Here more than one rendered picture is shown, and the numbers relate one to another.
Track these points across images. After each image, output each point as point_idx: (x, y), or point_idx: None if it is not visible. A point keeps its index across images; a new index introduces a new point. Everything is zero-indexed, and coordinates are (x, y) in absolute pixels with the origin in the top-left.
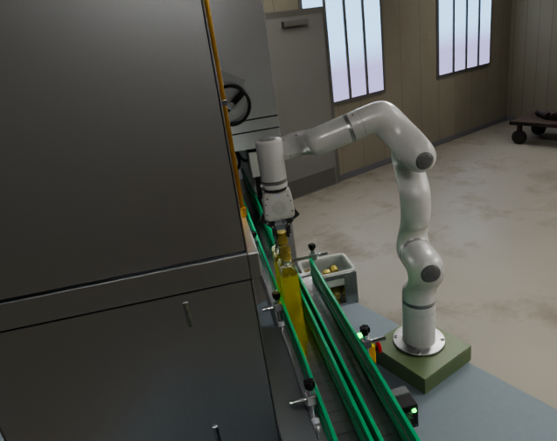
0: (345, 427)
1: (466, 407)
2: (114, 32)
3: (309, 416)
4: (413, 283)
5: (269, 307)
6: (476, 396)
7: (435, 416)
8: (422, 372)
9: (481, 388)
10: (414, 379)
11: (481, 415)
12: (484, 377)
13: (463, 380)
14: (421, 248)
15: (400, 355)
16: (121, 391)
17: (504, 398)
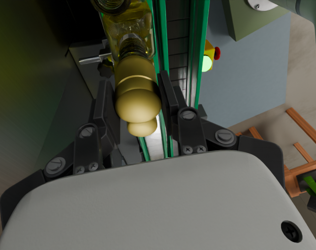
0: (159, 152)
1: (244, 53)
2: None
3: (140, 154)
4: None
5: (93, 62)
6: (259, 45)
7: (221, 59)
8: (240, 32)
9: (269, 36)
10: (230, 28)
11: (247, 61)
12: (283, 25)
13: (267, 24)
14: None
15: (239, 1)
16: None
17: (273, 50)
